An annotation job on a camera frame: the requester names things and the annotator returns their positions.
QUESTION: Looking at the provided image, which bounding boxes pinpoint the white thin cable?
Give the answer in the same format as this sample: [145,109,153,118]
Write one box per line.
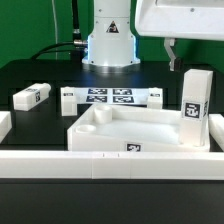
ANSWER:
[51,0,60,61]

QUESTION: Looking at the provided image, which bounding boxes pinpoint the white desk top tray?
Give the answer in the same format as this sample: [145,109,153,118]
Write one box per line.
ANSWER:
[67,104,210,152]

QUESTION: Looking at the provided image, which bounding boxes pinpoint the white front fence bar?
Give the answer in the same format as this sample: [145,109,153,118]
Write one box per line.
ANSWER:
[0,150,224,180]

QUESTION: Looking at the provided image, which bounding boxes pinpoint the white marker base bracket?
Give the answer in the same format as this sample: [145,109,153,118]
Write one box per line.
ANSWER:
[60,87,163,116]

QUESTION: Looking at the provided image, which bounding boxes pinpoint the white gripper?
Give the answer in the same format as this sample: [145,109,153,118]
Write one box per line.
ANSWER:
[135,0,224,72]

